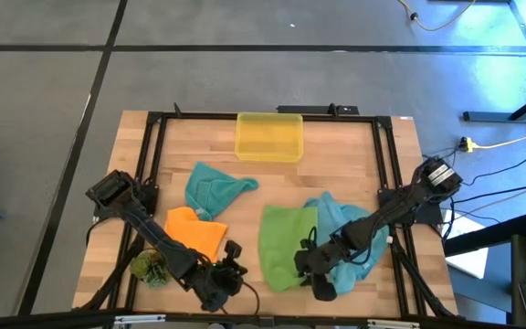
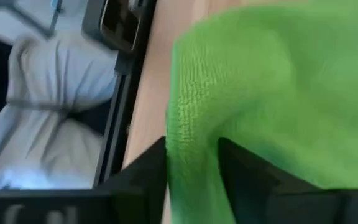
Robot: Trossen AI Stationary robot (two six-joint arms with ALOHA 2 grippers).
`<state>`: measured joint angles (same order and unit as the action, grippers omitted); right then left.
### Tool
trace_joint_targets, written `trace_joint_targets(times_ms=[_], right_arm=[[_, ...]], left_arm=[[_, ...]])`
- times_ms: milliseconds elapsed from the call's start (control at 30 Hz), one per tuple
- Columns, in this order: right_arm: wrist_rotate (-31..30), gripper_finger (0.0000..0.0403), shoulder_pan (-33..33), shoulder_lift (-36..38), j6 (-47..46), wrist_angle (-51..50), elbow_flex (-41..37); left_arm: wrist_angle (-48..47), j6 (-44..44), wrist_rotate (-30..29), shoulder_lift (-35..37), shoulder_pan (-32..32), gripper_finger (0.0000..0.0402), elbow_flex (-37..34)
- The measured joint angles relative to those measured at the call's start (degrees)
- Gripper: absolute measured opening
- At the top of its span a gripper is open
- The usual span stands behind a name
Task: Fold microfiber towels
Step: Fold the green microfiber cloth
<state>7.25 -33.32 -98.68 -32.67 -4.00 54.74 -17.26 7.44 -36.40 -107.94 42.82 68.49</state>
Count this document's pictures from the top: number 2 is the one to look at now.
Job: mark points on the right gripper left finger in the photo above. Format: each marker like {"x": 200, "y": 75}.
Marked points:
{"x": 120, "y": 205}

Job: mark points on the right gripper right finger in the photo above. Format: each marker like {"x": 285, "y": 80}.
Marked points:
{"x": 275, "y": 205}

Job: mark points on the green microfiber towel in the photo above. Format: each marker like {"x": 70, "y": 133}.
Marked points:
{"x": 275, "y": 93}

